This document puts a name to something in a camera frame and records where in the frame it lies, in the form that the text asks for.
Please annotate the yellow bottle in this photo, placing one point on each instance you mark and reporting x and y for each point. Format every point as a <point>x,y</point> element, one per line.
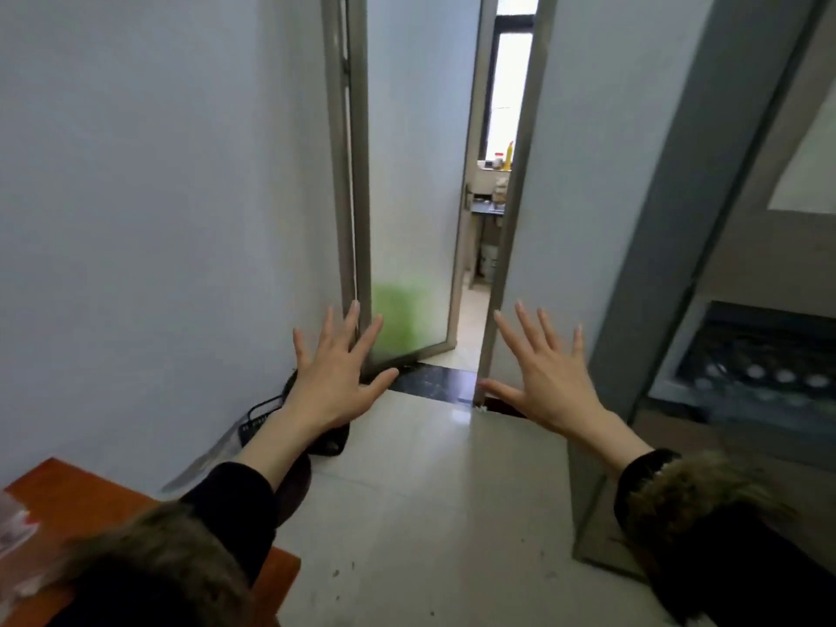
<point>508,156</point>

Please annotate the clear water bottle red label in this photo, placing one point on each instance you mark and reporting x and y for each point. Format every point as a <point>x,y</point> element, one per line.
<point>16,528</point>

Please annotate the dark framed window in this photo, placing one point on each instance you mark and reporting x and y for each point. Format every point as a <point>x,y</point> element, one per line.
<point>516,71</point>

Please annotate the metal door latch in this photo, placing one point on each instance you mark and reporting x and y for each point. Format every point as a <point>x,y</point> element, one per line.
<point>469,197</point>

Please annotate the brown refrigerator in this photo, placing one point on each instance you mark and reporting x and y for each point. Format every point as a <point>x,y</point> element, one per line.
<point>653,254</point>

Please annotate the dark counter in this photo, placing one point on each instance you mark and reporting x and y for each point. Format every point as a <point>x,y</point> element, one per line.
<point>488,208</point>

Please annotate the clear plastic fridge drawer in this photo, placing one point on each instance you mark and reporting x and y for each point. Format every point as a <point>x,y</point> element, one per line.
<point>738,346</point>

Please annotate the white lined paper sheet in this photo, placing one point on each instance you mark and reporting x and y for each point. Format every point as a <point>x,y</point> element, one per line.
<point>810,163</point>

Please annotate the person's left forearm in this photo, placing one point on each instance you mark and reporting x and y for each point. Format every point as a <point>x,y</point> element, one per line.
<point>268,450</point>

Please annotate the green object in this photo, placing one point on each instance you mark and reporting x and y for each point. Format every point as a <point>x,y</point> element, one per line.
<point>408,319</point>

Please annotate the group of water bottles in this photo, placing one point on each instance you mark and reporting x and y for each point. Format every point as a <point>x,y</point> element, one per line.
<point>754,370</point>

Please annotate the white bucket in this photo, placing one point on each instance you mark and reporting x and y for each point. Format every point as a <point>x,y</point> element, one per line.
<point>488,261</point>

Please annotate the orange wooden table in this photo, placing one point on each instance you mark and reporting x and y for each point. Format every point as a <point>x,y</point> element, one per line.
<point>72,492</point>

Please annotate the person's right forearm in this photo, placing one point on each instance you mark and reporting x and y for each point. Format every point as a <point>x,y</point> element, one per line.
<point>620,444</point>

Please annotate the black trash bin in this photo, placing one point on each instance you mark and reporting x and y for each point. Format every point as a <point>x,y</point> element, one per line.
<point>330,444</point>

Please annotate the person's right hand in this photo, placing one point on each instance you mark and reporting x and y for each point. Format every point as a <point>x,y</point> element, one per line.
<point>555,391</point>

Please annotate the person's left hand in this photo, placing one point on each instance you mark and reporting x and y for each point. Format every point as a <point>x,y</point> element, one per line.
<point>333,385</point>

